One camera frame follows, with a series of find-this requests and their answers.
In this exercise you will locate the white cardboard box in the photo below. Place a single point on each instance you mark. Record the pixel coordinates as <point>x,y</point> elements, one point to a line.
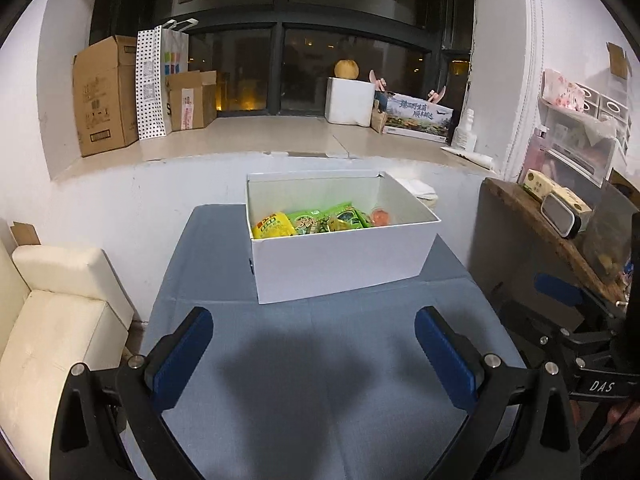
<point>340,265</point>

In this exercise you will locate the dotted white paper bag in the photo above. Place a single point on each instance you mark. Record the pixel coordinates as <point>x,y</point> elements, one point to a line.
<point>152,90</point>

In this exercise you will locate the landscape printed long box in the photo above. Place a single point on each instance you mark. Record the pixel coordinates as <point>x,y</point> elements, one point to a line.
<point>417,116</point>

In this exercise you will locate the white plastic bottle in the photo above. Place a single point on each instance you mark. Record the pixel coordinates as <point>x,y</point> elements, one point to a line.
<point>465,132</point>

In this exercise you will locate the round yellow pomelo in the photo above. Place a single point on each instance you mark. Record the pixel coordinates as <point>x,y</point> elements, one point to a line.
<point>346,69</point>

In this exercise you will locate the large brown cardboard box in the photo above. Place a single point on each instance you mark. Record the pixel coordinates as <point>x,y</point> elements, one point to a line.
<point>105,95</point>

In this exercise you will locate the orange round item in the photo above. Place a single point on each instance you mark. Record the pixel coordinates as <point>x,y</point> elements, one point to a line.
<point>381,216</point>

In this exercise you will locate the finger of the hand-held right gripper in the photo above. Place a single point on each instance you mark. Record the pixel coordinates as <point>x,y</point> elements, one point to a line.
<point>556,287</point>
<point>545,330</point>

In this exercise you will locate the small open cardboard box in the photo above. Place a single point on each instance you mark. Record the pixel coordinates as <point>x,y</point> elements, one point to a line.
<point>192,102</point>

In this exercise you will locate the black framed window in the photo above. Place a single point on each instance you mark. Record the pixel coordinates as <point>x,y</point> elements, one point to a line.
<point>300,35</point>

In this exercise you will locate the pink plastic toy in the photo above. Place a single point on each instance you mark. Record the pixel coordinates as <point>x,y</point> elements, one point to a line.
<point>437,95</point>
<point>380,81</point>

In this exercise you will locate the cream leather sofa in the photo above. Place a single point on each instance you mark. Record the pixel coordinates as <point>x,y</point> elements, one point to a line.
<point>55,330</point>

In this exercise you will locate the person's right hand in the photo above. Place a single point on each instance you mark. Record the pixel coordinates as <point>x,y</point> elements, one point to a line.
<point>624,416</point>

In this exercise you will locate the grey rounded speaker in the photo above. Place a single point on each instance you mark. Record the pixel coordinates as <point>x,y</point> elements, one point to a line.
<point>560,216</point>

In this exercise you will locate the clear plastic drawer organizer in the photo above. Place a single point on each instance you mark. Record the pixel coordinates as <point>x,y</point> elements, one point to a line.
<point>595,130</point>

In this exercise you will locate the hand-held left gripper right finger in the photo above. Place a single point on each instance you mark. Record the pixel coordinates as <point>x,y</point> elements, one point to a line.
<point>447,355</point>

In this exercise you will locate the yellow snack packet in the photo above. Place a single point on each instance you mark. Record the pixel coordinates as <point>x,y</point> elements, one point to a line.
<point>272,226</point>

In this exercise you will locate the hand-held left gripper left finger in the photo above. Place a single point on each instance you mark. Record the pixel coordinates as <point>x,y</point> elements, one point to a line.
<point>182,355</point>

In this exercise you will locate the green snack packet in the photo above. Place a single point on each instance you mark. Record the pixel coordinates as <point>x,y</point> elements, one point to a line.
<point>305,221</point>
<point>347,216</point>

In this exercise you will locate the pink floral cloth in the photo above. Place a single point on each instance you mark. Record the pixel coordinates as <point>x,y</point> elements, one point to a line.
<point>565,91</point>

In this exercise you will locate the small brown paper bag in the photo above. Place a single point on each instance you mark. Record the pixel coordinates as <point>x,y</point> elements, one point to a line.
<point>378,117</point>

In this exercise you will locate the cardboard wall patch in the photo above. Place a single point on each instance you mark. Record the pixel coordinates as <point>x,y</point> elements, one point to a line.
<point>617,60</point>

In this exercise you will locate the clear plastic bag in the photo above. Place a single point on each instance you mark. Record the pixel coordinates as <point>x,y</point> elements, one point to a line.
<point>607,235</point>

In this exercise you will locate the white paper sheet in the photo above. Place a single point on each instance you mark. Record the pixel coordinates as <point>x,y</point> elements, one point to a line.
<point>470,156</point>

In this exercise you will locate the wooden side table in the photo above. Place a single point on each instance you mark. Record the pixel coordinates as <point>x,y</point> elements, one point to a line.
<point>530,220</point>

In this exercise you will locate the cardboard scrap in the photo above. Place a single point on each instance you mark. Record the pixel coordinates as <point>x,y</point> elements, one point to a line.
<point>25,233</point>

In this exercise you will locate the blue-grey tablecloth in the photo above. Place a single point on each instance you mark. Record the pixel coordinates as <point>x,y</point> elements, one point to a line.
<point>300,385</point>

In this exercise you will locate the pale snack box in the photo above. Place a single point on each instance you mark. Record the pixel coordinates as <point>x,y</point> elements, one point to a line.
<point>575,202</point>

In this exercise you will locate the white foam box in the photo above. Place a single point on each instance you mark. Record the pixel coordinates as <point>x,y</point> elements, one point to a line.
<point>350,102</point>

